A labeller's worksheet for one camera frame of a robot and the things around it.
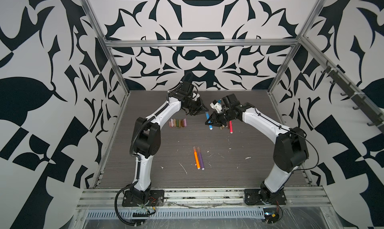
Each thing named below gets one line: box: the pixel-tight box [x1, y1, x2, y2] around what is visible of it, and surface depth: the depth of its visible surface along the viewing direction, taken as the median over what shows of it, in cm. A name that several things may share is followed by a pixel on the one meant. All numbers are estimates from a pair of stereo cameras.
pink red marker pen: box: [229, 120, 234, 134], surface depth 101 cm
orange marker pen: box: [193, 146, 201, 170], surface depth 88 cm
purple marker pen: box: [197, 147, 205, 171], surface depth 88 cm
